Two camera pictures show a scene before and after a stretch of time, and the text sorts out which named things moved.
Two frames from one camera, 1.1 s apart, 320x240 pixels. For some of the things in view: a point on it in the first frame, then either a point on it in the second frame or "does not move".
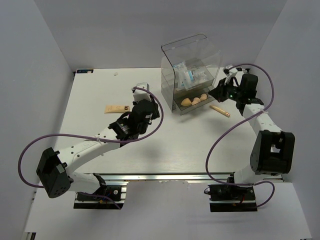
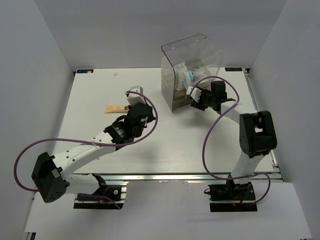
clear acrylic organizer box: x=190 y=68 does not move
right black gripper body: x=232 y=93 -> x=205 y=100
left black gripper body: x=155 y=114 does not move
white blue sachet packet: x=182 y=79 does not move
